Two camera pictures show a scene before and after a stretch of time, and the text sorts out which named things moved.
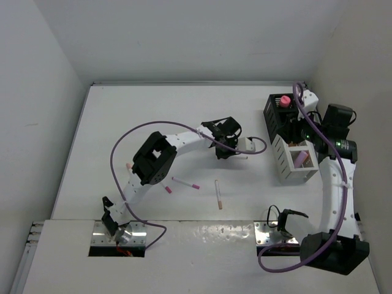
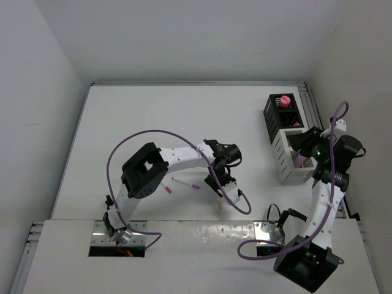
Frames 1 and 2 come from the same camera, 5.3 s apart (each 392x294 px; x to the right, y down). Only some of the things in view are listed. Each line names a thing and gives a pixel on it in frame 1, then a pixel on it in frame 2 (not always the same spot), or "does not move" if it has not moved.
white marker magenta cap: (188, 184) does not move
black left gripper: (220, 155) to (215, 187)
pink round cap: (285, 101) does not move
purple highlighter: (300, 159) does not move
